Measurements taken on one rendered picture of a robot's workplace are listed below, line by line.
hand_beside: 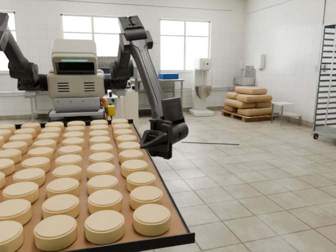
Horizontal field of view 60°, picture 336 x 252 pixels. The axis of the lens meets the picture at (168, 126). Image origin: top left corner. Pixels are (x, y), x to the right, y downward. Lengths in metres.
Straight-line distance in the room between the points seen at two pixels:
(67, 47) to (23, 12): 5.94
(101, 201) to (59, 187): 0.09
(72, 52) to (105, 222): 1.17
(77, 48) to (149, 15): 6.13
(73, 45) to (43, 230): 1.20
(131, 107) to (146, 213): 3.70
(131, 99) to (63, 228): 3.72
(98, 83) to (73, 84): 0.12
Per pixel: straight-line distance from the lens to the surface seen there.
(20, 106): 7.43
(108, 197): 0.45
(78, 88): 1.54
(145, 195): 0.45
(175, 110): 0.81
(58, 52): 1.49
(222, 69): 8.20
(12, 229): 0.42
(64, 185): 0.50
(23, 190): 0.51
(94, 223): 0.39
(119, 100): 3.38
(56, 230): 0.40
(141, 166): 0.55
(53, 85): 1.54
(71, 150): 0.65
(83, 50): 1.49
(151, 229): 0.39
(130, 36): 1.08
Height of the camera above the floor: 1.19
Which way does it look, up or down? 12 degrees down
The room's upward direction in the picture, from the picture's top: straight up
